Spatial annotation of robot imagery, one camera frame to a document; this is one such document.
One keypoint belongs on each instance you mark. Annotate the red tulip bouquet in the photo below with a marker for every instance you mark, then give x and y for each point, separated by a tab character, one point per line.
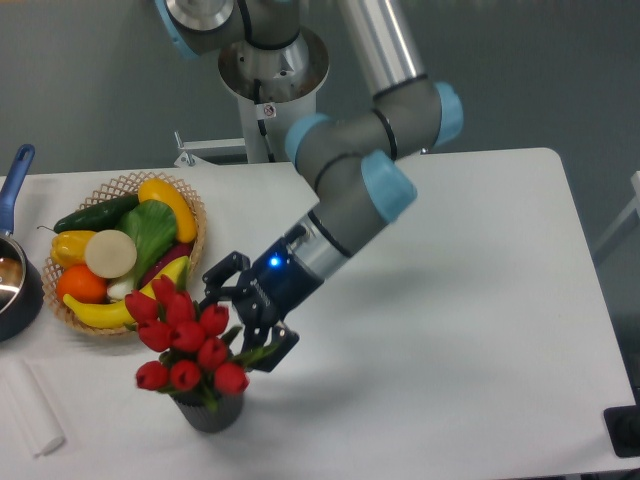
195	365

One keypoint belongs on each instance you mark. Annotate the dark grey ribbed vase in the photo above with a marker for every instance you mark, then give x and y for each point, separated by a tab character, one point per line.
205	419

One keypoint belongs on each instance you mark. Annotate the yellow banana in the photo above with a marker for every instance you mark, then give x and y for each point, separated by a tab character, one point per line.
116	315

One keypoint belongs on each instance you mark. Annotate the beige round onion slice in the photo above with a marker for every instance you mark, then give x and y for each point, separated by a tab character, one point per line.
110	254

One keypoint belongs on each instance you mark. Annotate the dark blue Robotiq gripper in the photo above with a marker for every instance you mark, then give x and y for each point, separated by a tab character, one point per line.
275	284

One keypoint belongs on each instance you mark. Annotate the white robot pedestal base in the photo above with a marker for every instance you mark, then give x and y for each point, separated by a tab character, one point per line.
273	89

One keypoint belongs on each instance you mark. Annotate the green leafy bok choy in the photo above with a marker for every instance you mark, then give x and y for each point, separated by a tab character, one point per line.
152	227

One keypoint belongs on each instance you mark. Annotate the white metal table frame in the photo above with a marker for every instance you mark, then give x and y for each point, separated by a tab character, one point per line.
219	152

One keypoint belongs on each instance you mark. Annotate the black device at edge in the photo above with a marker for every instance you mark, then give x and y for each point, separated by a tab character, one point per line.
623	428

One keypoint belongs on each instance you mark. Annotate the orange fruit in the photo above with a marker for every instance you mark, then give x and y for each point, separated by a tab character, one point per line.
82	284

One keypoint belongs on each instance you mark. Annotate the yellow bell pepper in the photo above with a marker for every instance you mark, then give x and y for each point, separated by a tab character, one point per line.
68	248

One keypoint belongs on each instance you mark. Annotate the white folded cloth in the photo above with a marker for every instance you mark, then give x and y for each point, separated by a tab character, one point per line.
36	418

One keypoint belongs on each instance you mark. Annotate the blue handled saucepan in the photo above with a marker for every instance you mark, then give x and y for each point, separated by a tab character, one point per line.
21	285

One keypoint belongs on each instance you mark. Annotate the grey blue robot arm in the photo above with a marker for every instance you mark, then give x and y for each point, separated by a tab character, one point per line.
350	165

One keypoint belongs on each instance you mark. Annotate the green cucumber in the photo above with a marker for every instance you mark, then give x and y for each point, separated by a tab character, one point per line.
98	217

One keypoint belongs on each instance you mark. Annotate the purple eggplant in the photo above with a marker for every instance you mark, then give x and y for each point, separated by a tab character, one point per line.
176	251

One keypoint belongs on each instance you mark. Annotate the yellow squash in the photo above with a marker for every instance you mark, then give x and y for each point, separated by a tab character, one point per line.
164	192

